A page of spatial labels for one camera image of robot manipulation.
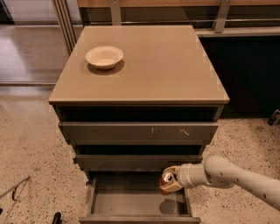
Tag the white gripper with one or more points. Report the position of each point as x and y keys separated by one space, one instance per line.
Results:
x=184 y=176

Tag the red coke can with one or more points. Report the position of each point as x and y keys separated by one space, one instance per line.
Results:
x=165 y=183

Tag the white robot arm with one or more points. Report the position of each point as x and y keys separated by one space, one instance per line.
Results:
x=220 y=173

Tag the grey open bottom drawer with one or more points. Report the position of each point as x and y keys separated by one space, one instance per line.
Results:
x=134 y=198

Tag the grey middle drawer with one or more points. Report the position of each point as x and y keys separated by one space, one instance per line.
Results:
x=133 y=163

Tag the grey drawer cabinet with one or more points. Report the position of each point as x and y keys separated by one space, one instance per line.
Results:
x=165 y=76

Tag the grey top drawer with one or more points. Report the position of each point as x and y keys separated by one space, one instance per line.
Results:
x=138 y=133

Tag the dark caster wheel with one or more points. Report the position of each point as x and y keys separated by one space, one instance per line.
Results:
x=275 y=118

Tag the black object on floor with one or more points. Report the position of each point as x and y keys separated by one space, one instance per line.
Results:
x=56 y=218

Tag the white paper bowl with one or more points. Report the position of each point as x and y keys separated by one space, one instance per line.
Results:
x=104 y=57

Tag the metal rod on floor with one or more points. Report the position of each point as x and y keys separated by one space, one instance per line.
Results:
x=13 y=187

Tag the wooden counter with brackets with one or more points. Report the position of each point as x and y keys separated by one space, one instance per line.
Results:
x=210 y=18

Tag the metal frame post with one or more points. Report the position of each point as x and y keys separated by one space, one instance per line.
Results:
x=65 y=23

